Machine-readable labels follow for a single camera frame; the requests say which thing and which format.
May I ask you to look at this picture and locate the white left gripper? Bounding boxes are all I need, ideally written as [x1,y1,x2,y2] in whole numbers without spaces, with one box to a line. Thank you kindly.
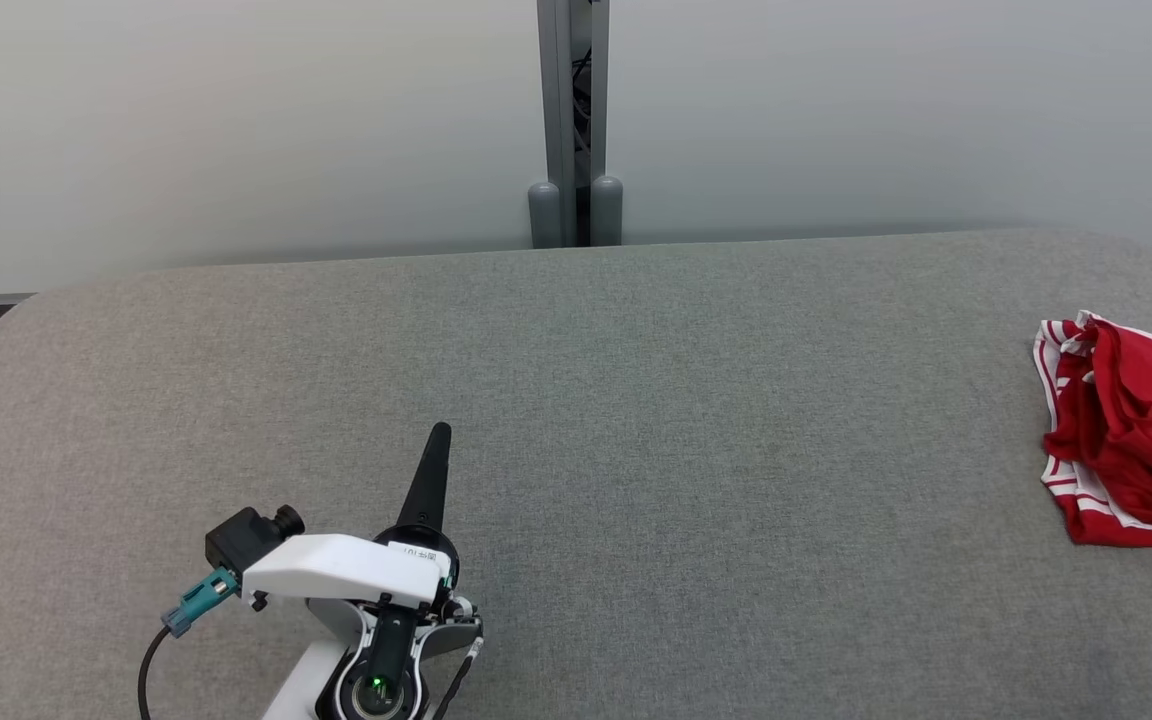
[241,421,462,612]

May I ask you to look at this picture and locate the red Bulls basketball jersey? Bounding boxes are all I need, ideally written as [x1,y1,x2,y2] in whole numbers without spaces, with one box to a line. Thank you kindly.
[1033,310,1152,549]

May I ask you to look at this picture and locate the teal left camera cable connector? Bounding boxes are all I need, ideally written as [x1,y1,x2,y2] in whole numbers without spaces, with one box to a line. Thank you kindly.
[161,567,239,638]

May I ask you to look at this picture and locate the grey cylindrical post foot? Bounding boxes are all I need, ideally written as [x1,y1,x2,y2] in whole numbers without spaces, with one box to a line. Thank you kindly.
[591,175,624,247]
[528,180,562,249]

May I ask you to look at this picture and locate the grey double-rail partition post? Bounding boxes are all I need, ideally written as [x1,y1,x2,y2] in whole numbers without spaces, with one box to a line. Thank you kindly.
[536,0,610,248]

